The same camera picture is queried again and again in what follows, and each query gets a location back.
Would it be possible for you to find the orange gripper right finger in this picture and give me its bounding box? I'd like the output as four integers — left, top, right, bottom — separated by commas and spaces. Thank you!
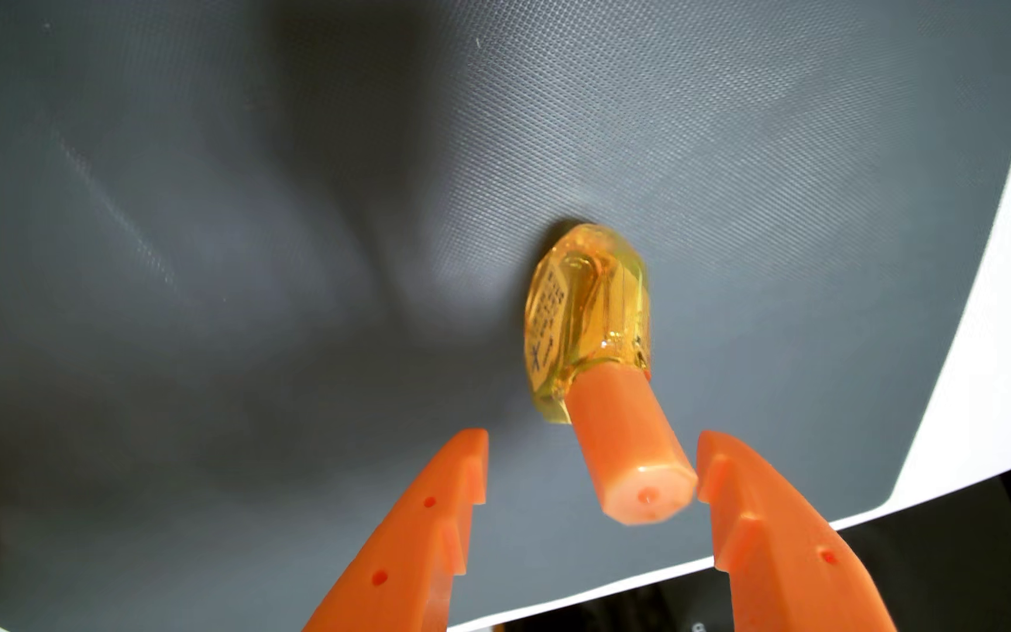
696, 430, 898, 632

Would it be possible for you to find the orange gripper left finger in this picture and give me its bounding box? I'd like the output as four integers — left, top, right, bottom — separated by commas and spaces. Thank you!
302, 428, 490, 632

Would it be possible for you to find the yellow eyedrops bottle orange cap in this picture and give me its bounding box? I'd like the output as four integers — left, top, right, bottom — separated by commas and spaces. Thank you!
522, 222, 699, 527

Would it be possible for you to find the dark grey textured mat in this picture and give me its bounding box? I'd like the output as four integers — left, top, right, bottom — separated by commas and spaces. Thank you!
0, 0, 1011, 632

